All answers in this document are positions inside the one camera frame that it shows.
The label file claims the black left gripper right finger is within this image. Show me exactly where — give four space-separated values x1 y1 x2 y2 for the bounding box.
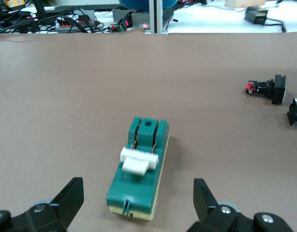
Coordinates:
187 178 295 232

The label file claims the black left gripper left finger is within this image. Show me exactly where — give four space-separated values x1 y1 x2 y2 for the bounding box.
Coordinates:
0 177 85 232

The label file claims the green load switch white handle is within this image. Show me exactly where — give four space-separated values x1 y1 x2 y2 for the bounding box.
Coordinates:
106 116 170 222

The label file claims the green push button blue base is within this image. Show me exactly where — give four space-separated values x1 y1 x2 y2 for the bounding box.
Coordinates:
286 97 297 128

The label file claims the black push button red base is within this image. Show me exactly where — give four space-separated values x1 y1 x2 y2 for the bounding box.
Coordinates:
243 74 287 105

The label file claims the grey terminal block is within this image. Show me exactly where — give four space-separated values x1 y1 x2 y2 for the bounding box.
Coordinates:
56 10 96 34

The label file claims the black power adapter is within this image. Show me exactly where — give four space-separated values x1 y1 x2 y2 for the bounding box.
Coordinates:
244 7 269 25

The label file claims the black electronics box red light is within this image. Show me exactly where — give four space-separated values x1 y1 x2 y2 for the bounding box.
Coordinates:
112 7 151 31

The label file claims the yellow device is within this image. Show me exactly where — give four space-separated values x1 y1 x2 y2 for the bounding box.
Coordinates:
3 0 26 8

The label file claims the light wooden block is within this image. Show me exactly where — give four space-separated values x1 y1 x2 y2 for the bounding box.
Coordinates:
224 0 267 8

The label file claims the blue round object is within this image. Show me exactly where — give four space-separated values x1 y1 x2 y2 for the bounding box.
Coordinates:
119 0 178 11

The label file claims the black cable bundle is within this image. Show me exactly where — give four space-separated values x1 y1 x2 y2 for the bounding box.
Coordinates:
0 6 115 35

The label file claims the black adapter cable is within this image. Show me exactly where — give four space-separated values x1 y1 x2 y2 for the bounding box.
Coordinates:
264 17 287 33

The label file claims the aluminium camera post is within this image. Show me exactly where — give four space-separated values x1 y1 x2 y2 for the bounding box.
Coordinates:
149 0 169 36

